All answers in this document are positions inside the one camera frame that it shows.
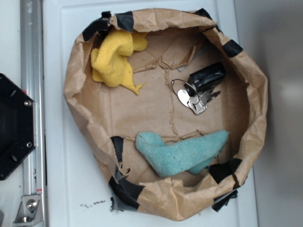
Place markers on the teal microfiber cloth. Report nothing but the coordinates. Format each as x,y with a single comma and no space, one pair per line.
193,154

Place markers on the yellow microfiber cloth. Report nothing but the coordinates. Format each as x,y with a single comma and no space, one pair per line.
109,62

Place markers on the brown paper bag bin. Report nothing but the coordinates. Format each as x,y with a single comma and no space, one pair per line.
179,44

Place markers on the black key fob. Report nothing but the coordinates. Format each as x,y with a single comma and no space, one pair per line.
206,78

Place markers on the silver keys on ring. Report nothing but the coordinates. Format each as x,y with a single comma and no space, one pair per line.
198,101

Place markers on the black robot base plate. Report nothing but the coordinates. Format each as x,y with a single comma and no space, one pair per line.
17,126

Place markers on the aluminium extrusion rail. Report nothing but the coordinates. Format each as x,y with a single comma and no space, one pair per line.
32,81

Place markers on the metal corner bracket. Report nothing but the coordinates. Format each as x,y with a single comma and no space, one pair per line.
29,212

